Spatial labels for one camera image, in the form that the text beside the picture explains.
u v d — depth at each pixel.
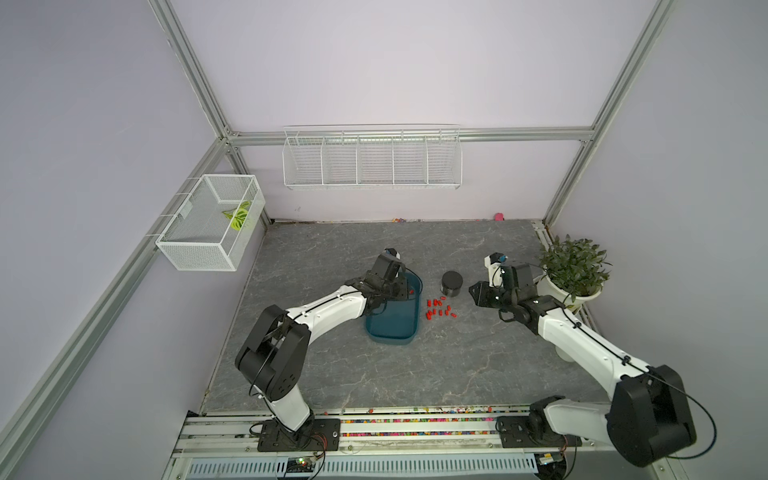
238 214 0.81
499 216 1.24
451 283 0.97
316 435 0.73
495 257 0.77
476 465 0.71
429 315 0.95
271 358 0.46
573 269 0.82
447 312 0.96
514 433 0.74
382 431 0.76
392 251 0.82
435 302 0.99
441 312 0.96
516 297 0.65
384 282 0.69
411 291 0.99
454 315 0.96
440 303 0.98
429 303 0.98
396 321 0.90
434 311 0.96
